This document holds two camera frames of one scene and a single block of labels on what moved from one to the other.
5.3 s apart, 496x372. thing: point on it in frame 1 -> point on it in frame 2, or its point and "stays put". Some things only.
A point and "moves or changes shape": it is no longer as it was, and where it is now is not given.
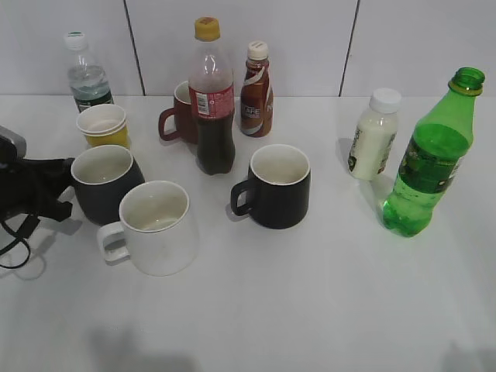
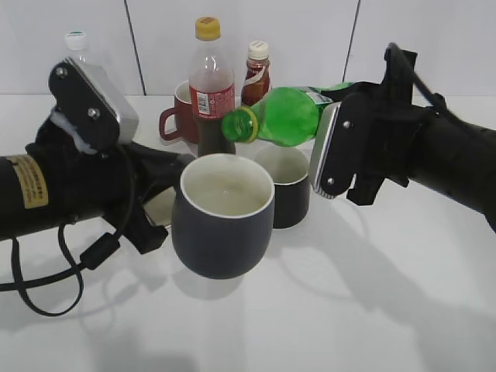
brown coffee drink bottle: (256, 105) stays put
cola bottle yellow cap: (211, 98) stays put
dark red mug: (185, 118) stays put
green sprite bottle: (432, 159) -> (287, 116)
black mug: (278, 187) stays put
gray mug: (101, 176) moves or changes shape
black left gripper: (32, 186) -> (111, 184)
